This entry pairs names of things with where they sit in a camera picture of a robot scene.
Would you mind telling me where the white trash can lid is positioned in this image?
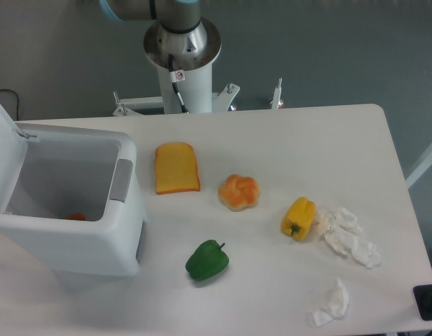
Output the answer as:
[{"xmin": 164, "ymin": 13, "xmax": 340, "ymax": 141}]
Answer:
[{"xmin": 0, "ymin": 104, "xmax": 27, "ymax": 211}]

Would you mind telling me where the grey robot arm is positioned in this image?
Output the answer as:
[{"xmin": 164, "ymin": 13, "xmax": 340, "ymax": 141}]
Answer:
[{"xmin": 99, "ymin": 0, "xmax": 202, "ymax": 34}]

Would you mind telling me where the white trash can body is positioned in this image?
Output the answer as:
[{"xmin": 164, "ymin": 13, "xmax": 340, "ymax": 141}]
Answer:
[{"xmin": 0, "ymin": 125, "xmax": 146, "ymax": 276}]

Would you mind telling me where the knotted bread roll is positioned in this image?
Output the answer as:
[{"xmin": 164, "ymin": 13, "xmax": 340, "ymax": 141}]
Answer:
[{"xmin": 218, "ymin": 174, "xmax": 260, "ymax": 211}]

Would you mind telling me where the orange toast slice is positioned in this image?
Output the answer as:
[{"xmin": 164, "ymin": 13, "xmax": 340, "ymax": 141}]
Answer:
[{"xmin": 154, "ymin": 142, "xmax": 200, "ymax": 195}]

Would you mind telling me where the green bell pepper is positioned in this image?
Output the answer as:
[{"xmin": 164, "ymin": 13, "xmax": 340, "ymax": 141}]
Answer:
[{"xmin": 185, "ymin": 239, "xmax": 230, "ymax": 281}]

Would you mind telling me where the yellow bell pepper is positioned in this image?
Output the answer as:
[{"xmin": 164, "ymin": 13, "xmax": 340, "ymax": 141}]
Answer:
[{"xmin": 281, "ymin": 197, "xmax": 316, "ymax": 242}]

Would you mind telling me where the large crumpled white tissue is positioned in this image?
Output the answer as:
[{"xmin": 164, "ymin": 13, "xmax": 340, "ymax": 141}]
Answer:
[{"xmin": 313, "ymin": 208, "xmax": 381, "ymax": 269}]

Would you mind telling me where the orange item inside bin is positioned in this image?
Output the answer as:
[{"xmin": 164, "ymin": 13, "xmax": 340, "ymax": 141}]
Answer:
[{"xmin": 65, "ymin": 212, "xmax": 87, "ymax": 221}]

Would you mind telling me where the small crumpled white tissue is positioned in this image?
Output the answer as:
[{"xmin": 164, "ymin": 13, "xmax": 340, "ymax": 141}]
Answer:
[{"xmin": 311, "ymin": 278, "xmax": 349, "ymax": 327}]

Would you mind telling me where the black device at edge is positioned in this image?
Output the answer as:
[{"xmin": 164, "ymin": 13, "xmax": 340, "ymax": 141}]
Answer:
[{"xmin": 413, "ymin": 284, "xmax": 432, "ymax": 321}]

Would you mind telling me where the white stand foot post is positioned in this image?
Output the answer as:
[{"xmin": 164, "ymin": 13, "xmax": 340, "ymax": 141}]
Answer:
[{"xmin": 270, "ymin": 78, "xmax": 284, "ymax": 110}]

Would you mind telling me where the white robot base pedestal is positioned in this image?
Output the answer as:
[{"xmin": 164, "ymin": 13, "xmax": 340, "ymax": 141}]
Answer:
[{"xmin": 113, "ymin": 18, "xmax": 240, "ymax": 116}]

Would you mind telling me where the robot base cable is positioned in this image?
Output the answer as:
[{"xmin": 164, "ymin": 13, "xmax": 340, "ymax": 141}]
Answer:
[{"xmin": 167, "ymin": 53, "xmax": 190, "ymax": 114}]

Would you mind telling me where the white frame leg right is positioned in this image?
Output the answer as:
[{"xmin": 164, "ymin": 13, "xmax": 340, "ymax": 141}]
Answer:
[{"xmin": 405, "ymin": 142, "xmax": 432, "ymax": 189}]

